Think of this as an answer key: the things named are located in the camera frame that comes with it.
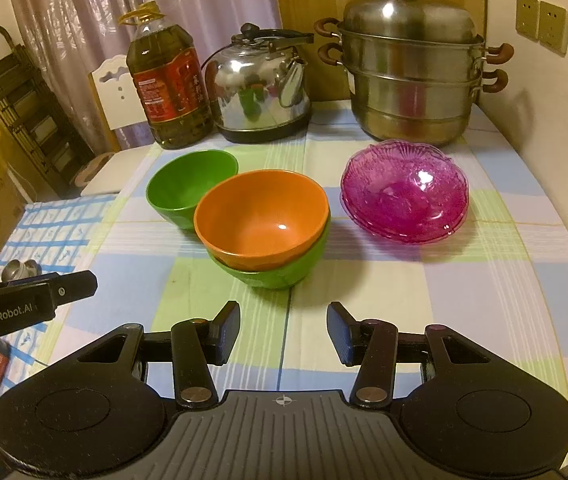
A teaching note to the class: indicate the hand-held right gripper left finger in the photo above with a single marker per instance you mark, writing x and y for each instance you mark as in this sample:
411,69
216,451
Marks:
226,332

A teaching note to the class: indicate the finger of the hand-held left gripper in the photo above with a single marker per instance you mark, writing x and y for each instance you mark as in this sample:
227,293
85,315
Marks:
76,285

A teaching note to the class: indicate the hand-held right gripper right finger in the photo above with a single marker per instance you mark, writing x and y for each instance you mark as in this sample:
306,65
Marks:
341,334

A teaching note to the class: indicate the green plastic bowl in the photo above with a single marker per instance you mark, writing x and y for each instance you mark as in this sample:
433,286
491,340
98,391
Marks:
274,277
179,185

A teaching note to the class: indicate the orange plastic bowl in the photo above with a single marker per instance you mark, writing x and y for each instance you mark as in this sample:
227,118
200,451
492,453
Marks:
264,220

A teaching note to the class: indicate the small metal knob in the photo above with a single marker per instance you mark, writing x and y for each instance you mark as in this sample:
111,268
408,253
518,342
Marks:
19,270

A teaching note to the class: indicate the blue white checked cloth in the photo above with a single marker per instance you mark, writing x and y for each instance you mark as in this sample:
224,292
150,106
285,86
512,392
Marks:
49,230

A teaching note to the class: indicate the pastel checked tablecloth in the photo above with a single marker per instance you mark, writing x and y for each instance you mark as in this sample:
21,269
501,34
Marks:
414,285

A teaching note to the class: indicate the dark folding ladder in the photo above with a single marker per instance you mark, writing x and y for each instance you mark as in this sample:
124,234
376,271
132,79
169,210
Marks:
29,110

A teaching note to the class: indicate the white wooden chair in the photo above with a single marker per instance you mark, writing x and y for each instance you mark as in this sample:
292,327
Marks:
114,95

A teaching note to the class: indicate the cooking oil bottle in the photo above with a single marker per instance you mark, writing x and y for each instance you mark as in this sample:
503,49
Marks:
169,85

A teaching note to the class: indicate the stainless steel kettle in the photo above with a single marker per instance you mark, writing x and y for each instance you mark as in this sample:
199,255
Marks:
254,95

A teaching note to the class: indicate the stainless steel steamer pot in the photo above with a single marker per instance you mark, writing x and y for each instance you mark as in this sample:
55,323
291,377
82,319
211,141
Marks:
414,90

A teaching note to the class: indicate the sheer patterned curtain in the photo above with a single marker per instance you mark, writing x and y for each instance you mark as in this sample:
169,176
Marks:
89,20

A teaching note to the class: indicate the beige wall socket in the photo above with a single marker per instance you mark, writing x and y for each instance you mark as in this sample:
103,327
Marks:
527,17
554,27

